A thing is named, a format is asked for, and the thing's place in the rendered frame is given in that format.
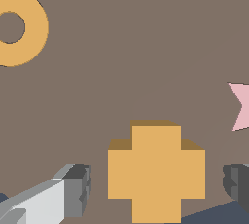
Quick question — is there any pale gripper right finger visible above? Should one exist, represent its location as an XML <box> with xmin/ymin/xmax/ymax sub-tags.
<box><xmin>222</xmin><ymin>163</ymin><xmax>249</xmax><ymax>205</ymax></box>

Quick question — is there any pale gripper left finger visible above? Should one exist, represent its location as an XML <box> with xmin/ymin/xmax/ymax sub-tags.
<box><xmin>0</xmin><ymin>163</ymin><xmax>92</xmax><ymax>224</ymax></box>

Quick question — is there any pink star block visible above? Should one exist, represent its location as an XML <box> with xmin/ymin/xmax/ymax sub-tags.
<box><xmin>228</xmin><ymin>82</ymin><xmax>249</xmax><ymax>132</ymax></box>

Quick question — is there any orange cross block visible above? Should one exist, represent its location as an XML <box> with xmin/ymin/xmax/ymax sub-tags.
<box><xmin>107</xmin><ymin>119</ymin><xmax>206</xmax><ymax>224</ymax></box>

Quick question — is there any orange ring block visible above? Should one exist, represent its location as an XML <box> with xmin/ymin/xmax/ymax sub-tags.
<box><xmin>0</xmin><ymin>0</ymin><xmax>50</xmax><ymax>68</ymax></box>

